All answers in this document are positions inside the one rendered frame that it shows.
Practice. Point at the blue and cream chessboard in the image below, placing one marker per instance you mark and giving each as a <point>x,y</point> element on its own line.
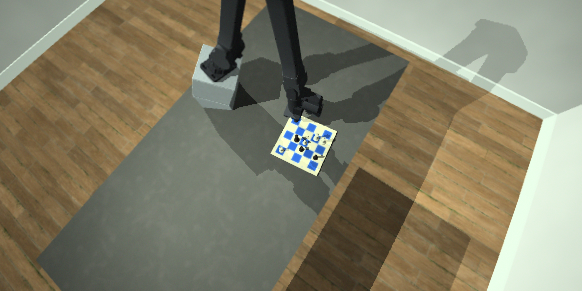
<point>306,130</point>

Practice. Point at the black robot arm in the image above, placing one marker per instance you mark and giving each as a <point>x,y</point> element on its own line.
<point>282,15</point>

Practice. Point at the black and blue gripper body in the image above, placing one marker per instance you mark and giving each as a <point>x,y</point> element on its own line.
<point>289,113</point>

